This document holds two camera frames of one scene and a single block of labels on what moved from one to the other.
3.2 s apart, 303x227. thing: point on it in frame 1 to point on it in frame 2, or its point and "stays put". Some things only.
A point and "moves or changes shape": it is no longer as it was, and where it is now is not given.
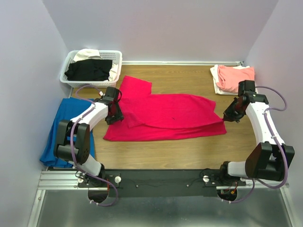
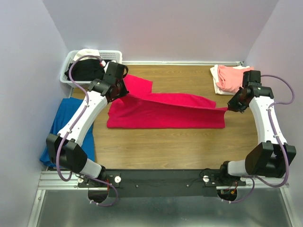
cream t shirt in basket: x=92 y=53 stays put
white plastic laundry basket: x=115 y=56 stays put
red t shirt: x=153 y=116 moves or changes shape
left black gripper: x=120 y=116 to x=124 y=92
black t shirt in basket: x=90 y=69 stays put
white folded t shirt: x=215 y=74 stays put
